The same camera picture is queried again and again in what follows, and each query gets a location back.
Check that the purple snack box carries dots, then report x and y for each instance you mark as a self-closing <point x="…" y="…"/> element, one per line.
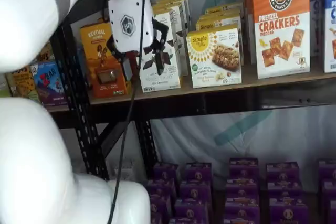
<point x="243" y="169"/>
<point x="332" y="212"/>
<point x="191" y="209"/>
<point x="242" y="187"/>
<point x="166" y="171"/>
<point x="328" y="170"/>
<point x="329" y="190"/>
<point x="284" y="189"/>
<point x="241" y="217"/>
<point x="282" y="172"/>
<point x="195" y="191"/>
<point x="187" y="221"/>
<point x="158" y="205"/>
<point x="156" y="218"/>
<point x="160" y="188"/>
<point x="198" y="172"/>
<point x="242" y="202"/>
<point x="287" y="212"/>

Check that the white Simple Mills bars box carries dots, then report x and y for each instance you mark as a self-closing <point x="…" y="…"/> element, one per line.
<point x="218" y="14"/>
<point x="212" y="58"/>
<point x="207" y="24"/>

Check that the blue ZBar box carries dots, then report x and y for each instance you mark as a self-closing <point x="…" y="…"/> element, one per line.
<point x="48" y="85"/>

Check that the orange pretzel crackers box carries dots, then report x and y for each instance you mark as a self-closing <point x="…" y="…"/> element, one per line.
<point x="281" y="30"/>
<point x="248" y="11"/>

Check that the blue and white cracker box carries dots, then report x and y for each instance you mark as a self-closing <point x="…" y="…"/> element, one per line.
<point x="330" y="37"/>
<point x="317" y="11"/>

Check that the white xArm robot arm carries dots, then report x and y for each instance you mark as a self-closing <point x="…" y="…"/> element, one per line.
<point x="29" y="155"/>

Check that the white backdrop sheet teal print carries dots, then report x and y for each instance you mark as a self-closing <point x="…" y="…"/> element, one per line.
<point x="236" y="140"/>

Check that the orange chocolate chip snack box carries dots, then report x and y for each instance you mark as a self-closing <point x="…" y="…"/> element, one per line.
<point x="46" y="53"/>
<point x="22" y="82"/>

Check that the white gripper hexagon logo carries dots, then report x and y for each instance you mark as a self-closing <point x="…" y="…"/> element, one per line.
<point x="128" y="11"/>

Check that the orange Revival snack box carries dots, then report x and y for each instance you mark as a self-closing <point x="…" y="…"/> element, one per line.
<point x="92" y="51"/>

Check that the black metal shelf rack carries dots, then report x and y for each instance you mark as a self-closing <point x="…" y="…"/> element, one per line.
<point x="59" y="120"/>
<point x="210" y="102"/>

